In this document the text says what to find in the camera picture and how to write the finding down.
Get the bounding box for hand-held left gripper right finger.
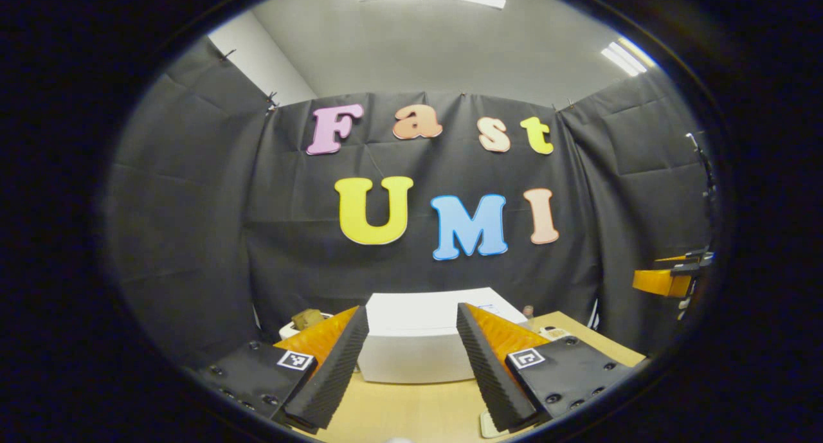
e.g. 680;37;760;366
456;303;634;433

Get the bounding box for black backdrop cloth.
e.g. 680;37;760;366
106;35;714;366

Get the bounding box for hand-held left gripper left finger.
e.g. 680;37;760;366
186;305;370;431

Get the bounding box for white toaster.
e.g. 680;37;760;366
279;312;335;341

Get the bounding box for small ceiling light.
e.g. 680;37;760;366
601;37;656;77

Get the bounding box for white microwave oven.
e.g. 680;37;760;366
357;287;529;384

